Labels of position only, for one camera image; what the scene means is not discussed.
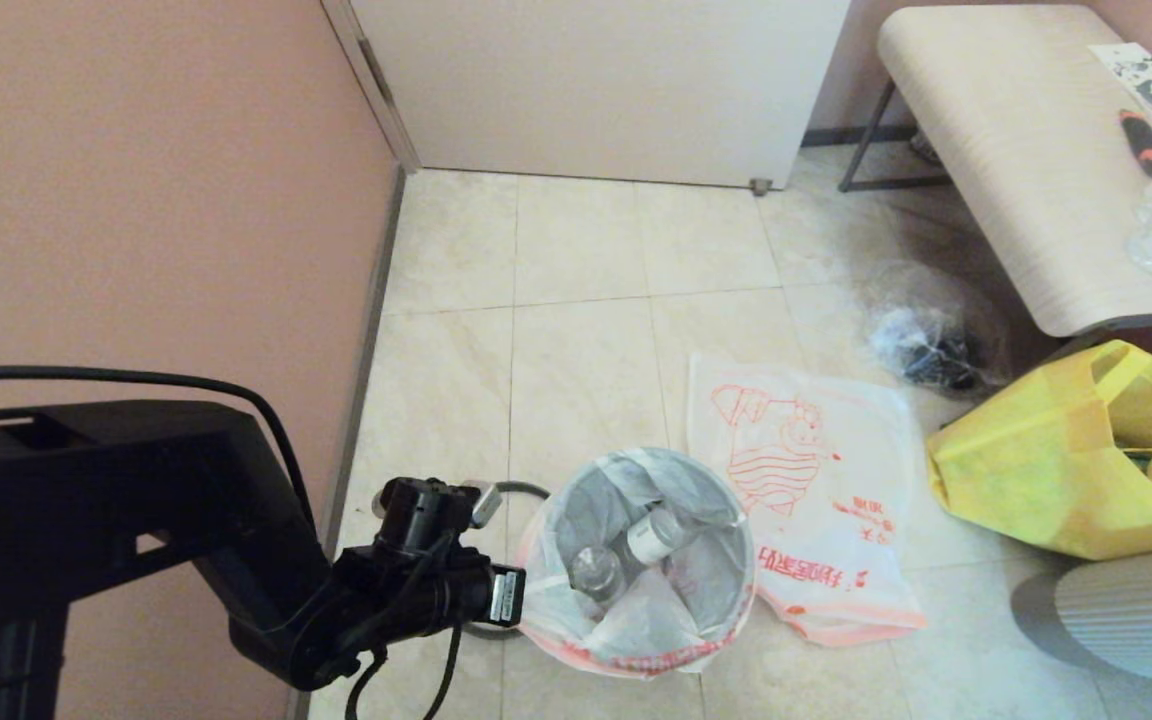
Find grey bin retaining ring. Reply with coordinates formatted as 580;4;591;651
461;480;552;641

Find black round trash bin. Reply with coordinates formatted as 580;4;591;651
526;450;757;676

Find clear plastic bag dark contents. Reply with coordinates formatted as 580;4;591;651
861;265;1012;396

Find yellow tote bag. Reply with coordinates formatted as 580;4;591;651
924;340;1152;562

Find clear bottle with white label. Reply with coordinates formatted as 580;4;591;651
568;505;687;601

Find white door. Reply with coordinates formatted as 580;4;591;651
351;0;852;191

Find grey ribbed round object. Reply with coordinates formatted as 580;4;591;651
1011;543;1152;686

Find beige bench with black legs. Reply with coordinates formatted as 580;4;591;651
839;5;1152;339

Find black and orange tool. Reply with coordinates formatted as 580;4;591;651
1117;109;1152;179

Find black and white printed leaflet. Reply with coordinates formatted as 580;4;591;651
1086;42;1152;134

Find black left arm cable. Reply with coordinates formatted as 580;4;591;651
0;365;465;720

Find white door frame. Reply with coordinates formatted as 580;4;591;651
321;0;424;173

